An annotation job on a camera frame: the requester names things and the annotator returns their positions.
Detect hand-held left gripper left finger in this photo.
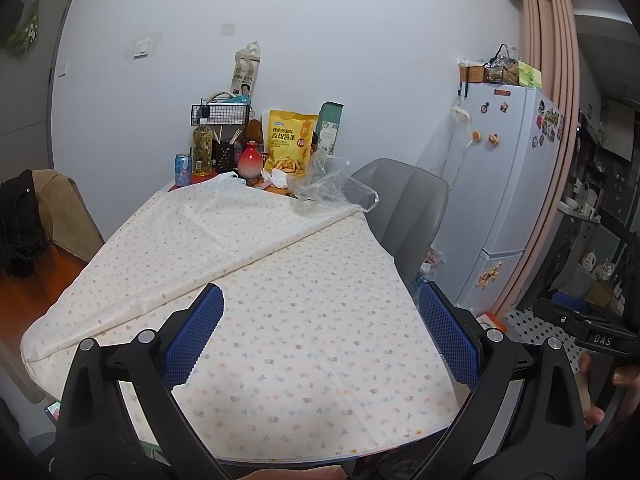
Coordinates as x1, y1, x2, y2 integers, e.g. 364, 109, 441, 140
52, 283, 231, 480

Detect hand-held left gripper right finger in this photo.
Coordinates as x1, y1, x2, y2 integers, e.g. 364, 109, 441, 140
415, 280, 588, 480

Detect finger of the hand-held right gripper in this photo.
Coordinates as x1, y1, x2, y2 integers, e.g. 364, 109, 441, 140
534, 297, 581, 330

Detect person's right hand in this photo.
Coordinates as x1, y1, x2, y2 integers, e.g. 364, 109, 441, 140
575, 352, 640, 431

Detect person's left hand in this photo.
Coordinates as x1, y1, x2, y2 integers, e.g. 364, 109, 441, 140
235, 466, 347, 480

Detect orange white box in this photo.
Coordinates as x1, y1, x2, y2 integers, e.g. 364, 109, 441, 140
475, 312, 506, 334

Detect floral white tablecloth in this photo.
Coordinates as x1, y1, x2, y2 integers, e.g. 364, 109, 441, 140
20, 171, 474, 466

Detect dark kitchen shelf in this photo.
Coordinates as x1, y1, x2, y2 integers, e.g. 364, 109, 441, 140
565, 95, 640, 313

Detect grey chair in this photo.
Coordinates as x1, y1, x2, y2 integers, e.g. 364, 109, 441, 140
350, 157, 450, 287

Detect white fridge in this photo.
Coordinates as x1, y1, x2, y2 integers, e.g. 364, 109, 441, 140
432, 82, 569, 319

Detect blue drink can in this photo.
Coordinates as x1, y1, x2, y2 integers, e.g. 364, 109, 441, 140
174, 153, 194, 186

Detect small crumpled white paper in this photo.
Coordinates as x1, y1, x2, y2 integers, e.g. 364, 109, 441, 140
261, 169, 291, 190

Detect brown upholstered chair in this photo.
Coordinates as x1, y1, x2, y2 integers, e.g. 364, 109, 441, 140
30, 169, 106, 262

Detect red white vase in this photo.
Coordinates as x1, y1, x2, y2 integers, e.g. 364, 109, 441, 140
238, 141, 264, 181

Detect black utensil holder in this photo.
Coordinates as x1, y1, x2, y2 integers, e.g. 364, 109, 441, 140
212, 140, 239, 170

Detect yellow oil bottle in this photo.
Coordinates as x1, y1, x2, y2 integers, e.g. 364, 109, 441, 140
191, 117, 217, 177

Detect clear plastic bag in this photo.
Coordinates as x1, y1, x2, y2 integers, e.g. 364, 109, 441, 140
290, 152, 380, 214

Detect black garment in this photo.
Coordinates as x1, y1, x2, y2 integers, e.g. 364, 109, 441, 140
0, 169, 57, 279

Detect white hanging bag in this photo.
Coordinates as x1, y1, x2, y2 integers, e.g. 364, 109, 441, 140
447, 102, 474, 182

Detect yellow snack bag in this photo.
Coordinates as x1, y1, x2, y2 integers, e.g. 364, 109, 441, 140
263, 109, 320, 177

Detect green tissue box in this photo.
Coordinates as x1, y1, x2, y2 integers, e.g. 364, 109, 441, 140
517, 60, 544, 89

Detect green carton box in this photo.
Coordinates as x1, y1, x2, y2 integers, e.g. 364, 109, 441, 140
316, 101, 345, 159

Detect brown basket with items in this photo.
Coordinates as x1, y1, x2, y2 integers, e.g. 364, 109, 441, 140
459, 43, 521, 86

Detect printed paper bag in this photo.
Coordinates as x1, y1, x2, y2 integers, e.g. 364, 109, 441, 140
231, 42, 264, 106

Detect green hanging cloth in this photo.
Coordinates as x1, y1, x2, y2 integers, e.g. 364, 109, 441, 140
5, 0, 44, 64

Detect black wire basket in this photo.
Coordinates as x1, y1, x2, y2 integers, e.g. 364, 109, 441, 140
191, 102, 253, 126

